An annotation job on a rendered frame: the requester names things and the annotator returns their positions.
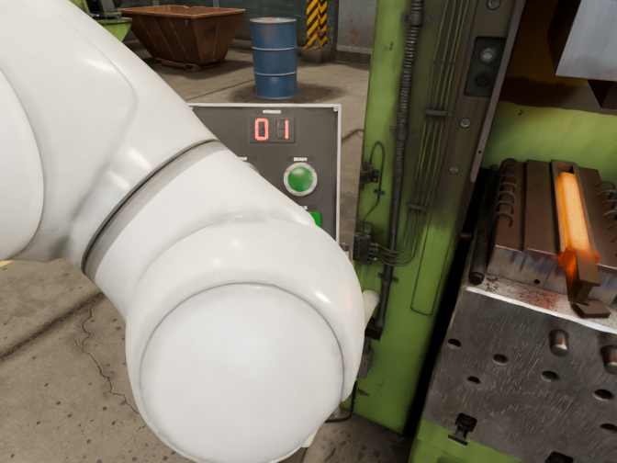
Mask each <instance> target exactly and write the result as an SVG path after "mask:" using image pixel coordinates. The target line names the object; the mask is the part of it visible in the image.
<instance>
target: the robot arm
mask: <svg viewBox="0 0 617 463"><path fill-rule="evenodd" d="M348 251H349V244H347V243H336V242H335V241H334V240H333V239H332V238H331V237H330V235H329V234H328V233H327V232H325V231H324V230H323V229H321V228H320V227H319V226H317V225H316V223H315V221H314V219H313V218H312V217H311V215H310V214H309V213H308V212H306V211H305V210H304V209H303V208H301V207H300V206H299V205H298V204H296V203H295V202H294V201H292V200H291V199H290V198H288V197H287V196H285V195H284V194H283V193H282V192H280V191H279V190H278V189H276V188H275V187H274V186H272V185H271V184H270V183H269V182H267V181H266V180H265V179H264V178H262V177H261V176H260V175H258V174H257V173H256V172H255V171H253V169H252V168H251V167H250V166H248V165H247V164H246V163H245V162H243V161H242V160H241V159H240V158H239V157H237V156H236V155H235V154H234V153H233V152H231V151H230V150H229V149H228V148H227V147H226V146H225V145H224V144H222V143H221V142H220V141H219V140H218V139H217V138H216V137H215V136H214V135H213V134H212V133H211V132H210V131H209V130H208V129H207V128H206V127H205V125H204V124H203V123H202V122H201V121H200V120H199V118H198V117H197V116H196V115H195V113H194V112H193V111H192V109H191V108H190V107H189V106H188V105H187V103H186V102H185V101H184V100H183V99H182V98H181V97H180V96H179V95H178V94H176V92H175V91H174V90H173V89H172V88H171V87H170V86H169V85H168V84H167V83H166V82H165V81H164V80H163V79H162V78H161V77H160V76H159V75H158V74H157V73H156V72H155V71H153V70H152V69H151V68H150V67H149V66H148V65H147V64H146V63H145V62H144V61H142V60H141V59H140V58H139V57H138V56H137V55H136V54H134V53H133V52H132V51H131V50H130V49H129V48H127V47H126V46H125V45H124V44H123V43H122V42H120V41H119V40H118V39H117V38H115V37H114V36H113V35H112V34H111V33H109V32H108V31H107V30H106V29H104V28H103V27H102V26H101V25H99V24H98V23H97V22H96V21H94V20H93V19H92V18H90V17H89V16H88V15H87V14H86V13H85V12H83V11H82V10H81V9H80V8H78V7H77V6H75V5H74V4H73V3H71V2H70V1H68V0H0V262H1V261H32V262H39V263H49V262H51V261H53V260H56V259H58V258H63V259H64V260H66V261H67V262H68V263H70V264H71V265H73V266H74V267H75V268H77V269H78V270H79V271H80V272H82V273H83V274H84V275H86V276H87V277H88V278H89V279H90V280H91V281H92V282H93V283H94V284H95V285H97V286H98V287H99V288H100V289H101V290H102V292H103V293H104V294H105V295H106V296H107V297H108V299H109V300H110V301H111V302H112V304H113V305H114V307H115V308H116V309H117V311H118V313H119V314H120V316H121V317H122V319H123V320H124V322H125V324H126V358H127V364H128V371H129V380H130V384H131V387H132V391H133V395H134V399H135V402H136V404H137V406H138V409H139V411H140V414H141V416H142V418H143V419H144V421H145V423H146V424H147V425H148V426H149V427H150V429H151V430H152V431H153V432H154V434H155V435H156V436H157V437H158V438H159V439H160V440H161V441H162V442H163V443H165V444H166V445H167V446H169V447H170V448H171V449H172V450H173V451H175V452H176V453H178V454H180V455H181V456H183V457H186V458H188V459H190V460H193V461H195V462H197V463H277V462H280V461H282V460H284V459H286V458H287V457H290V456H291V455H292V454H294V453H295V452H296V451H297V450H299V449H300V448H301V447H302V445H303V444H304V443H305V442H306V440H307V439H308V438H309V437H310V436H311V435H312V434H313V433H314V432H315V431H316V430H317V429H318V428H319V427H320V426H321V425H322V424H323V423H324V422H325V421H326V420H327V418H328V417H329V416H330V415H331V414H332V413H333V411H334V410H335V409H336V408H337V407H338V405H339V404H340V402H343V401H345V400H346V399H347V398H348V396H349V395H350V394H351V392H352V389H353V384H354V382H355V379H356V376H357V373H358V369H359V366H360V363H361V357H362V352H363V346H364V338H365V306H364V300H363V296H362V291H361V288H360V284H359V281H358V278H357V276H356V274H355V272H354V269H353V266H352V264H351V262H350V261H349V259H348V257H349V252H348Z"/></svg>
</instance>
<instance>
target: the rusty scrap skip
mask: <svg viewBox="0 0 617 463"><path fill-rule="evenodd" d="M119 11H120V12H121V13H122V14H121V17H128V18H132V21H130V24H131V26H130V30H131V31H132V32H133V34H134V35H135V36H136V37H137V39H138V40H139V41H140V43H141V44H142V45H143V47H144V48H145V49H146V50H147V52H148V53H149V54H150V55H151V57H153V58H156V59H154V62H155V64H156V65H161V66H164V65H169V66H174V67H180V68H185V69H186V70H188V71H197V70H202V69H206V68H209V67H213V66H217V65H221V64H222V60H224V59H225V57H226V55H227V52H228V50H229V47H230V44H231V42H232V40H233V37H234V35H235V32H236V30H237V27H238V26H239V23H240V21H241V17H242V14H243V13H245V9H233V8H217V7H203V6H191V7H187V6H174V5H167V6H145V7H133V8H121V9H119ZM184 62H188V63H184Z"/></svg>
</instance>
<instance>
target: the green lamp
mask: <svg viewBox="0 0 617 463"><path fill-rule="evenodd" d="M287 182H288V184H289V186H290V187H291V188H292V189H293V190H295V191H297V192H304V191H307V190H308V189H309V188H310V187H311V186H312V183H313V175H312V173H311V172H310V171H309V169H308V168H306V167H303V166H298V167H295V168H293V169H292V170H291V171H290V173H289V174H288V177H287Z"/></svg>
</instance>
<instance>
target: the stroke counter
mask: <svg viewBox="0 0 617 463"><path fill-rule="evenodd" d="M258 121H265V128H258ZM278 121H285V122H286V129H288V120H285V119H278V120H276V121H275V128H276V129H278ZM255 128H256V129H258V130H265V137H258V130H255V138H258V140H265V138H267V133H268V130H266V129H268V120H265V119H258V120H256V121H255ZM286 129H278V130H275V137H276V138H278V131H279V130H286ZM286 138H288V130H286ZM286 138H278V140H285V139H286Z"/></svg>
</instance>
